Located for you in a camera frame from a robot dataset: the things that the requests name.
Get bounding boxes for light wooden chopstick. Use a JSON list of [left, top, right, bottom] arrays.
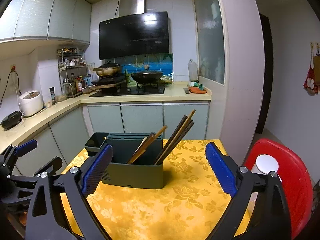
[[127, 125, 167, 164]]

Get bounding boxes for dark chopstick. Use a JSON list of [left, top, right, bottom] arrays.
[[154, 115, 187, 165], [155, 120, 194, 165]]

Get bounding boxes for black small appliance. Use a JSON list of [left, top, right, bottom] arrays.
[[1, 111, 22, 131]]

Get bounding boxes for white plastic jug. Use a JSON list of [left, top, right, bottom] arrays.
[[251, 154, 279, 175]]

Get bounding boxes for dark green utensil holder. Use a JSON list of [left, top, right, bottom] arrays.
[[85, 132, 164, 190]]

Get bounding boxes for yellow floral tablecloth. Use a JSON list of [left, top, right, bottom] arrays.
[[60, 139, 252, 240]]

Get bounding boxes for white rice cooker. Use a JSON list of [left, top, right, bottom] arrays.
[[17, 90, 43, 117]]

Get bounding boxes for wooden chopstick in holder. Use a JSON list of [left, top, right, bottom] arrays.
[[156, 109, 196, 164]]

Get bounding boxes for red plastic stool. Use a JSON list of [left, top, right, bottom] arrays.
[[244, 138, 313, 238]]

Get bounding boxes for orange cutting board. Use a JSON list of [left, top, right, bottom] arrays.
[[188, 87, 207, 94]]

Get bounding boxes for black glass cooktop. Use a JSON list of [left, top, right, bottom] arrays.
[[89, 85, 165, 98]]

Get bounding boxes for metal spice rack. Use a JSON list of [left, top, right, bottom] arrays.
[[57, 47, 88, 98]]

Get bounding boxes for clear plastic bottle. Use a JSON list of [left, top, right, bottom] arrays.
[[188, 59, 199, 82]]

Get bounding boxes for black wok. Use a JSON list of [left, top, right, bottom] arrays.
[[131, 71, 163, 84]]

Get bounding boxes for red hanging cloth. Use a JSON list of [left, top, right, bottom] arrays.
[[303, 42, 318, 96]]

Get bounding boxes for brown hanging board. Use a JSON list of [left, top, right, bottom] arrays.
[[313, 43, 320, 86]]

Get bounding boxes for black range hood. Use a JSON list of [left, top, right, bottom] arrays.
[[99, 11, 169, 60]]

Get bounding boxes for upper wall cabinets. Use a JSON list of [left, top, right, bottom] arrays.
[[1, 0, 92, 43]]

